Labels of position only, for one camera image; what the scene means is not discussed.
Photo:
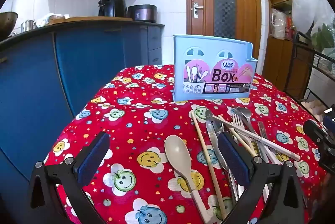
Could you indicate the dark rice cooker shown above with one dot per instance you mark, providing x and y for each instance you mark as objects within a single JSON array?
[{"x": 142, "y": 13}]

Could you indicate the white plastic bag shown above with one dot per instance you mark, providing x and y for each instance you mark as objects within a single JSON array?
[{"x": 306, "y": 9}]

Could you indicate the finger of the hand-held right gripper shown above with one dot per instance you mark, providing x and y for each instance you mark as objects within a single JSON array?
[
  {"x": 330, "y": 123},
  {"x": 314, "y": 131}
]

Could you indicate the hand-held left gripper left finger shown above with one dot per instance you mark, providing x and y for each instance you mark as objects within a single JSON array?
[{"x": 91, "y": 158}]

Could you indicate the metal cup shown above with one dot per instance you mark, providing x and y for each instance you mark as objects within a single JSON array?
[{"x": 27, "y": 26}]

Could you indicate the white crumpled bag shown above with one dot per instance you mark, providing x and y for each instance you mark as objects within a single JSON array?
[{"x": 47, "y": 18}]

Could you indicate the light blue utensil box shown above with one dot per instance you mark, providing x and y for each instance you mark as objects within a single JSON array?
[{"x": 199, "y": 43}]

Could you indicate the metal bowl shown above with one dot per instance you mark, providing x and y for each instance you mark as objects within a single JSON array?
[{"x": 7, "y": 22}]

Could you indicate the red smiley-print tablecloth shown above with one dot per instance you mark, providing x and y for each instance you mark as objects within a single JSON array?
[{"x": 146, "y": 135}]

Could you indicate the blue kitchen cabinet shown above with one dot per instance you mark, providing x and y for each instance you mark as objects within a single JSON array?
[{"x": 91, "y": 56}]

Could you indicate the black air fryer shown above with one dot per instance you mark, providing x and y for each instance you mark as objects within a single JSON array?
[{"x": 112, "y": 4}]

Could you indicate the green leafy vegetable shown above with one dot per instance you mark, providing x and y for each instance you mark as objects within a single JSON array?
[{"x": 324, "y": 35}]

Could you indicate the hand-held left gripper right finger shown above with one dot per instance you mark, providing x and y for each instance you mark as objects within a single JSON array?
[{"x": 233, "y": 158}]

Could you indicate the wooden chopstick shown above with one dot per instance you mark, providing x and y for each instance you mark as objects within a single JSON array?
[{"x": 206, "y": 156}]

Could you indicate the pile of white eggs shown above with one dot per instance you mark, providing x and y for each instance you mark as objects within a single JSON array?
[{"x": 312, "y": 107}]

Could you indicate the beige plastic spoon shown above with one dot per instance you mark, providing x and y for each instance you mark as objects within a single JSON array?
[{"x": 178, "y": 153}]

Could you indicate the wooden shelf unit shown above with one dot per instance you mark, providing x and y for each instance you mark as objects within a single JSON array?
[{"x": 277, "y": 56}]

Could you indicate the red sauce bottle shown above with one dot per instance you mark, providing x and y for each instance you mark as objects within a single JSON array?
[{"x": 290, "y": 27}]

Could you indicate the pale beige chopstick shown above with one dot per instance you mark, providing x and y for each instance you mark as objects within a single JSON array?
[
  {"x": 261, "y": 140},
  {"x": 235, "y": 135}
]

